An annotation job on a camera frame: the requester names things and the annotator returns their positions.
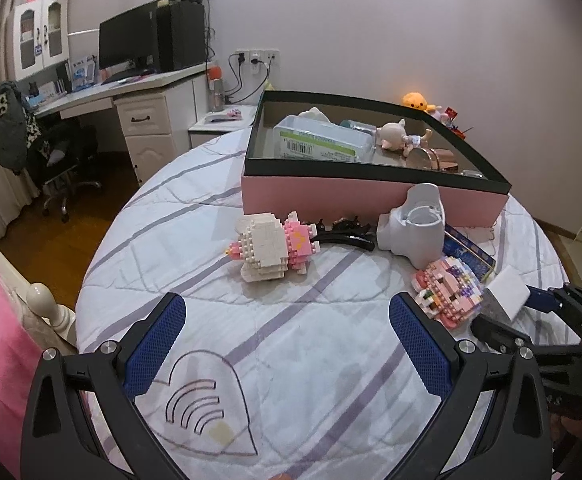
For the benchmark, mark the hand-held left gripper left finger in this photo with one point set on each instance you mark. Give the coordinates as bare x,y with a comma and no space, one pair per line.
153,345

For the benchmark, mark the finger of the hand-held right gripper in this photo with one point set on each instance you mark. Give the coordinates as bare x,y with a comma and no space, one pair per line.
501,335
546,299

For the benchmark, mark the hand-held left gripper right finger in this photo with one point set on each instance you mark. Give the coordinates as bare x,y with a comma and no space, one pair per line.
418,347

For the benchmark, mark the white charger block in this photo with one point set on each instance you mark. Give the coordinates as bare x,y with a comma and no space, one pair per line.
508,292

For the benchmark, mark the pink block figure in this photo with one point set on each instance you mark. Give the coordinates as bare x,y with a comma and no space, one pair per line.
448,292

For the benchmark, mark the blue printed box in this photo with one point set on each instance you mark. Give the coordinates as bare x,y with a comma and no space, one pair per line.
471,255

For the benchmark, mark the white plastic holder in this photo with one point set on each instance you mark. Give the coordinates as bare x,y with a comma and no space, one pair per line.
413,225

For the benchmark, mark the white and pink block model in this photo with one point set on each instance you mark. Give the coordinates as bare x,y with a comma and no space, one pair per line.
271,247

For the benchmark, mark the pink box with black rim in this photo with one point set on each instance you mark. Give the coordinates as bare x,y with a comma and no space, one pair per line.
361,185

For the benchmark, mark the rose gold cylinder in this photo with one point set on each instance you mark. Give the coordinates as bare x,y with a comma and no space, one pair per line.
428,160

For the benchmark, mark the big-headed doll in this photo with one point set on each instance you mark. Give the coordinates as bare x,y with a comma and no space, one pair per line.
398,137

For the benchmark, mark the clear plastic box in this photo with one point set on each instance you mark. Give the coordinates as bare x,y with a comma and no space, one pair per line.
321,142

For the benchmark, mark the teal lidded clear jar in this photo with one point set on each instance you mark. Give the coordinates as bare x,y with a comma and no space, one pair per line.
360,126

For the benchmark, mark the white lumpy figurine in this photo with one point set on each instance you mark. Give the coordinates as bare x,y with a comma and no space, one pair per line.
315,115

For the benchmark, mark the white bedpost knob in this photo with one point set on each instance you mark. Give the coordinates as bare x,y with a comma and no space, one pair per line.
46,305

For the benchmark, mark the black hair band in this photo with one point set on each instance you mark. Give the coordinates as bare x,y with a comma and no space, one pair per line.
346,235

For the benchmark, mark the black office chair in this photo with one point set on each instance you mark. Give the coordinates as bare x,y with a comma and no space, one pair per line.
63,170

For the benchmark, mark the purple plush toy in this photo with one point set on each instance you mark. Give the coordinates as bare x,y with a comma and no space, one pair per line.
438,112

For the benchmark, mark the black and white low cabinet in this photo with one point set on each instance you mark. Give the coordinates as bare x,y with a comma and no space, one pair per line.
221,127

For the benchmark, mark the white desk with drawers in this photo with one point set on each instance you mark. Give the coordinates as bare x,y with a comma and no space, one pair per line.
141,110

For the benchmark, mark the orange octopus plush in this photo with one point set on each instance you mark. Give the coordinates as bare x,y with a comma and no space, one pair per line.
417,101

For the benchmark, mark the dark grey jacket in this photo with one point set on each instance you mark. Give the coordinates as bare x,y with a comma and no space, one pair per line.
11,125

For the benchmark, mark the bottle with orange cap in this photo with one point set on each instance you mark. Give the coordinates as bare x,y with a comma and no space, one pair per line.
215,87

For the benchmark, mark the black keyboard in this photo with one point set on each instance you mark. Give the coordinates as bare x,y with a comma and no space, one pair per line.
126,76

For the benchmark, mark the blue and white books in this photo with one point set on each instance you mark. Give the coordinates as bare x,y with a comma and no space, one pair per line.
82,74

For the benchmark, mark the black computer monitor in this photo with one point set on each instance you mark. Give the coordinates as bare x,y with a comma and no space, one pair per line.
128,40

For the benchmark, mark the black computer tower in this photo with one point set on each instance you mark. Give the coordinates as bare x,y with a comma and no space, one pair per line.
181,37

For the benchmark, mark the white glass-door cabinet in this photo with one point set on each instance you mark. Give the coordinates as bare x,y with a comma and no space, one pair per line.
41,40

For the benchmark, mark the wall power outlet strip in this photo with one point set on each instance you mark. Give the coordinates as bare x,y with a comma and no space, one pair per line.
257,55

